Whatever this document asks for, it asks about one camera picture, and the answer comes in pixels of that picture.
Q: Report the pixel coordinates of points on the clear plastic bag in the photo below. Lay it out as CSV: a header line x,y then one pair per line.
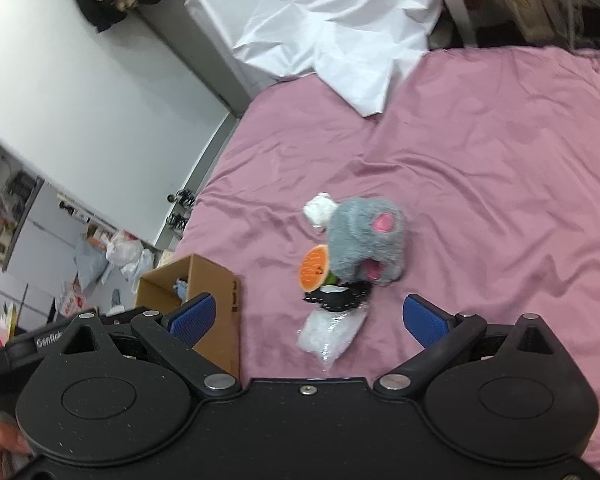
x,y
325,335

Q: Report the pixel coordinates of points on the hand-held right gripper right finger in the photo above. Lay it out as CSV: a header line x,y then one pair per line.
x,y
422,319

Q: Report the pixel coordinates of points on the grey sneaker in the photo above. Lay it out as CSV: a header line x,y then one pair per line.
x,y
182,197
176,221

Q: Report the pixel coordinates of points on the white plastic bag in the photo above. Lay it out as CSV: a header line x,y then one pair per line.
x,y
140,265
122,250

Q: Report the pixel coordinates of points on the orange cardboard box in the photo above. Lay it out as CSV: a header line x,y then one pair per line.
x,y
99,236

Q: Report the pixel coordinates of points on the white cover cloth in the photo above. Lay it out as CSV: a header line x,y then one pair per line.
x,y
305,20

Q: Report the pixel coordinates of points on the printed tote bag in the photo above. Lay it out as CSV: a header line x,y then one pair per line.
x,y
527,5

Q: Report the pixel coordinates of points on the white tissue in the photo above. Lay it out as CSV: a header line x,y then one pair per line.
x,y
320,210

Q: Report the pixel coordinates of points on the grey mailer bag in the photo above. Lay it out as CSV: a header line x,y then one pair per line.
x,y
92,265

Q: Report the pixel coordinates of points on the white power strip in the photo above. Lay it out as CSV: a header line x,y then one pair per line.
x,y
72,211

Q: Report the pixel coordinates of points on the grey plush toy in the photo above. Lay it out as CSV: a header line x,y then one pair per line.
x,y
355,235

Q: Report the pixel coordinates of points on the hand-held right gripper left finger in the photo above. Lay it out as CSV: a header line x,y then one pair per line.
x,y
196,314

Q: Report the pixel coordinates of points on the pink bed sheet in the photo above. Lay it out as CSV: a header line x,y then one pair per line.
x,y
480,160

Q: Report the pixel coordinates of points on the burger plush toy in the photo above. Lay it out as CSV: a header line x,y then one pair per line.
x,y
314,265

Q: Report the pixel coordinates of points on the blue fuzzy cloth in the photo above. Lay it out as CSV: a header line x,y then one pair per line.
x,y
181,288

